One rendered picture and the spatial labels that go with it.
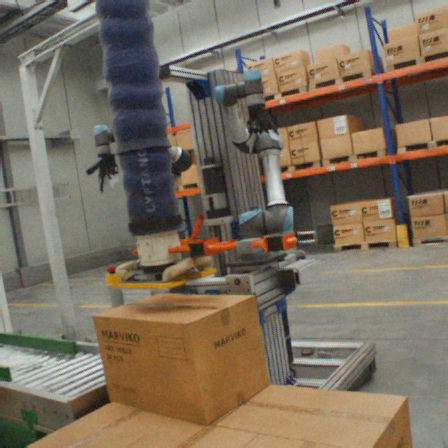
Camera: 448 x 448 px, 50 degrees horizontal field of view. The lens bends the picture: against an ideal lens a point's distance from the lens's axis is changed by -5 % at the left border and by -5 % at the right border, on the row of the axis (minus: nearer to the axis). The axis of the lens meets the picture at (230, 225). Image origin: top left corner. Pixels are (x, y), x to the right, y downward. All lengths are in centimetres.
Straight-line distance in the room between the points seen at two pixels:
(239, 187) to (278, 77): 733
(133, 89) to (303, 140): 770
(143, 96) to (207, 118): 78
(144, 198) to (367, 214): 743
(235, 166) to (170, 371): 118
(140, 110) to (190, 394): 110
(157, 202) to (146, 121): 32
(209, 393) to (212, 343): 19
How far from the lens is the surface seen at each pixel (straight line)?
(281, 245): 169
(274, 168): 249
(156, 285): 196
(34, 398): 255
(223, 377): 196
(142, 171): 201
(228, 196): 268
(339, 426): 179
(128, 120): 203
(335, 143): 931
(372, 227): 921
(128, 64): 207
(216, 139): 270
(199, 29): 1271
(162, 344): 193
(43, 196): 560
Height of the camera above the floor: 137
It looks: 3 degrees down
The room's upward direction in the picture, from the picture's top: 9 degrees counter-clockwise
